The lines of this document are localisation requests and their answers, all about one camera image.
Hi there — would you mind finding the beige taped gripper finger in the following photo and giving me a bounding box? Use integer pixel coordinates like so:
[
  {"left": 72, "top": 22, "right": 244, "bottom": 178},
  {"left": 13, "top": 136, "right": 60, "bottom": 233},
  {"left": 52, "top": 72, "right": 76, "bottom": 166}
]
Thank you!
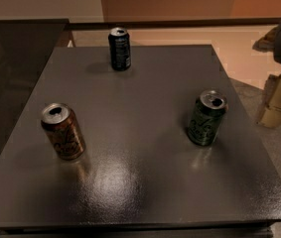
[{"left": 256, "top": 74, "right": 281, "bottom": 128}]

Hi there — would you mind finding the green soda can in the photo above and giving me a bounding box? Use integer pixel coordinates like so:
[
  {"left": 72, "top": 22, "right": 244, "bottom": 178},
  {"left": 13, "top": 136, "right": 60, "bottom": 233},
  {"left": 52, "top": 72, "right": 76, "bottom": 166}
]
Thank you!
[{"left": 188, "top": 90, "right": 228, "bottom": 146}]

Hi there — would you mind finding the black soda can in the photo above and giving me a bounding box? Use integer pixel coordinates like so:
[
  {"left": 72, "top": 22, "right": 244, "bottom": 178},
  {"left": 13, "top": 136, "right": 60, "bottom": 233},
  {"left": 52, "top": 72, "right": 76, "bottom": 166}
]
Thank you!
[{"left": 108, "top": 27, "right": 131, "bottom": 71}]

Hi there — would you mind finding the orange-brown soda can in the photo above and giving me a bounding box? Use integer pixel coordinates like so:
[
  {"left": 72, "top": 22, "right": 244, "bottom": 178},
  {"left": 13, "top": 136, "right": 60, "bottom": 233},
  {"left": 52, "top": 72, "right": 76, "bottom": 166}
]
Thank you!
[{"left": 41, "top": 103, "right": 85, "bottom": 161}]

